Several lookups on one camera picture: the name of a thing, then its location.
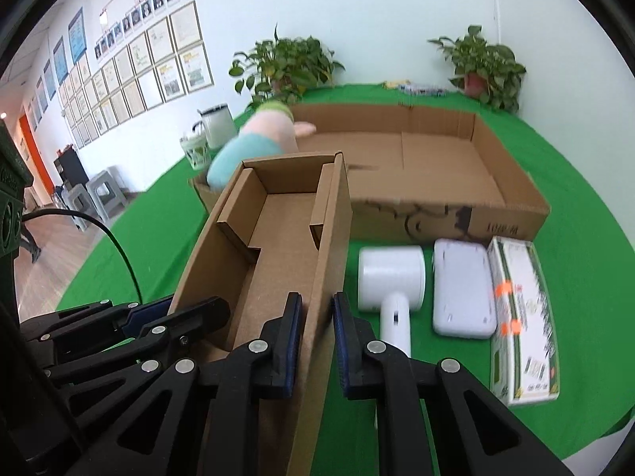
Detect green patterned glass cup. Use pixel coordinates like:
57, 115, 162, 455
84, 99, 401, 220
179, 129, 212, 172

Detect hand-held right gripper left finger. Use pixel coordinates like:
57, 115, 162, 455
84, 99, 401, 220
89, 292, 304, 476

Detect potted plant red pot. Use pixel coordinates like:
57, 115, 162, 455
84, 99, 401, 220
427, 25, 527, 114

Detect large cardboard box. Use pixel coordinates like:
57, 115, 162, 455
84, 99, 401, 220
191, 103, 552, 246

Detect green tablecloth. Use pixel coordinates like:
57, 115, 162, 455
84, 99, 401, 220
54, 82, 631, 462

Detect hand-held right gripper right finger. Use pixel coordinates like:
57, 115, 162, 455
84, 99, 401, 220
332, 292, 573, 476

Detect white plastic device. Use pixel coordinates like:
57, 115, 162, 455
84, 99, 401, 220
431, 238, 498, 340

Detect bushy potted plant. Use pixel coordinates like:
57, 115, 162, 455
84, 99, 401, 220
229, 24, 346, 110

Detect wall of framed certificates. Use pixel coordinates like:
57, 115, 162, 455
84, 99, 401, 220
30, 0, 215, 150

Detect white medicine box orange stickers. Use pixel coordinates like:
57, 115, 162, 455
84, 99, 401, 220
487, 236, 561, 407

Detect blue wall poster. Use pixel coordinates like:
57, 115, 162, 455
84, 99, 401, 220
42, 59, 57, 101
52, 36, 68, 86
68, 7, 88, 63

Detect pink and teal plush toy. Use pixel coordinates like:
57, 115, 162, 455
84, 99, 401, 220
206, 100, 317, 190

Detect grey plastic stool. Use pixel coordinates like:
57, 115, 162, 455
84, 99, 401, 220
86, 169, 129, 223
63, 183, 90, 231

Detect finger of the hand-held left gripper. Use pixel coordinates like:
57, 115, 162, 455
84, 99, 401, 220
20, 296, 174, 358
48, 296, 232, 423

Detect black cable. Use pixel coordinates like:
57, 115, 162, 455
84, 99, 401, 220
21, 209, 144, 304

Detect small cardboard box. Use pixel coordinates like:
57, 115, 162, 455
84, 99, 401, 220
167, 151, 354, 476

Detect printed foil packet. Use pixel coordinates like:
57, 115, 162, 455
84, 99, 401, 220
384, 79, 450, 96

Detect black cabinet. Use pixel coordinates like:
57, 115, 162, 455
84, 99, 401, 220
54, 149, 89, 189

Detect white mug dark rim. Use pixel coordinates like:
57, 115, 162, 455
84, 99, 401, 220
197, 103, 236, 150

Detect white handheld lint shaver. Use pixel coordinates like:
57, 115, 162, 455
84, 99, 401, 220
357, 245, 427, 360

